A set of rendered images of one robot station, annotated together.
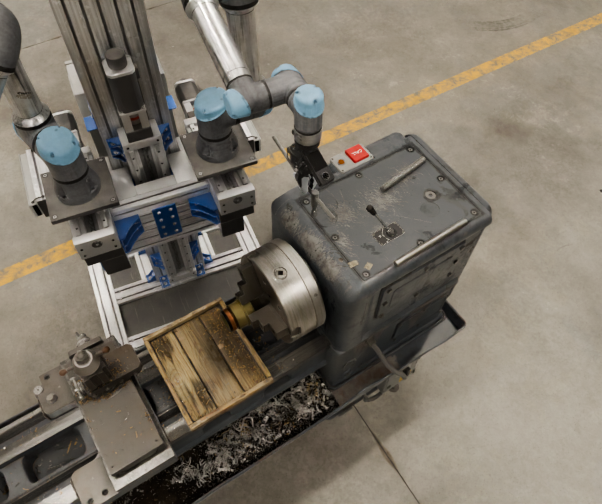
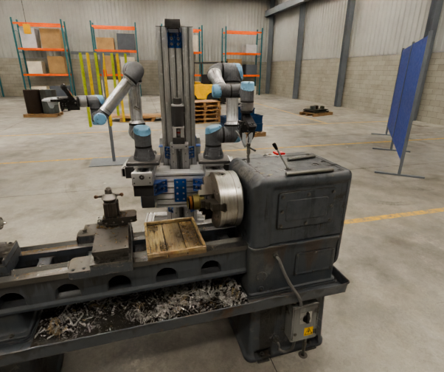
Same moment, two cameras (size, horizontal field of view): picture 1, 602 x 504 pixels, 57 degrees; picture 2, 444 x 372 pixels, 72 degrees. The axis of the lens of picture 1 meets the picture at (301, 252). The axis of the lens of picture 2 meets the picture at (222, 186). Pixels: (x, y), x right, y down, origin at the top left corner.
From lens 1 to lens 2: 117 cm
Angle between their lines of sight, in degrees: 39
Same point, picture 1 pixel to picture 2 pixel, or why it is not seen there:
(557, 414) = not seen: outside the picture
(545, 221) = (426, 286)
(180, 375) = (155, 238)
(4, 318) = not seen: hidden behind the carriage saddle
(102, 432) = (99, 238)
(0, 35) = (135, 67)
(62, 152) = (141, 129)
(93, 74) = (167, 110)
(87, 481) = (77, 262)
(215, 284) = not seen: hidden behind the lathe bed
